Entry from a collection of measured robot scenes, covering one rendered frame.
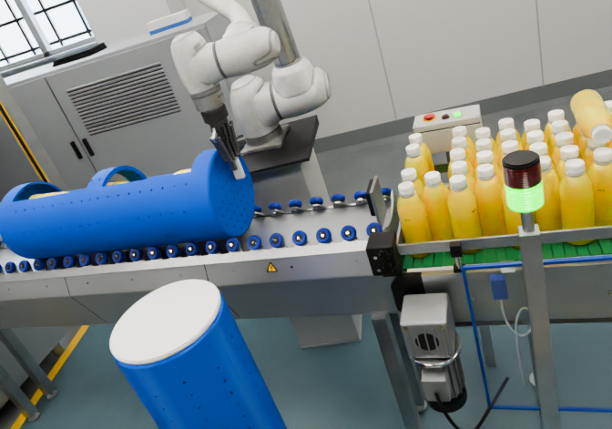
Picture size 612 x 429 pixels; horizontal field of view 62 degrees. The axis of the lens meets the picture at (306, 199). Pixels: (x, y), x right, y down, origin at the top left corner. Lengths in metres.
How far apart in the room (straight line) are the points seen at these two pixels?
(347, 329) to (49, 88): 2.27
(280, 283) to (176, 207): 0.39
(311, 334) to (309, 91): 1.17
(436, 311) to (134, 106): 2.43
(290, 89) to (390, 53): 2.32
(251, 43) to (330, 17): 2.76
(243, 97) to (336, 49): 2.28
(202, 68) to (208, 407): 0.85
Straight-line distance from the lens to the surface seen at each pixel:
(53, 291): 2.12
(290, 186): 2.02
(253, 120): 1.99
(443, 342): 1.28
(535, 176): 0.99
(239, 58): 1.40
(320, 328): 2.46
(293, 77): 1.91
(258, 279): 1.59
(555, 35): 4.35
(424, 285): 1.34
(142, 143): 3.36
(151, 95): 3.20
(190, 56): 1.43
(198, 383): 1.23
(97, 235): 1.78
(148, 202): 1.60
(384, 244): 1.27
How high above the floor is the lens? 1.72
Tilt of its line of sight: 27 degrees down
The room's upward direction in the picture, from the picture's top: 19 degrees counter-clockwise
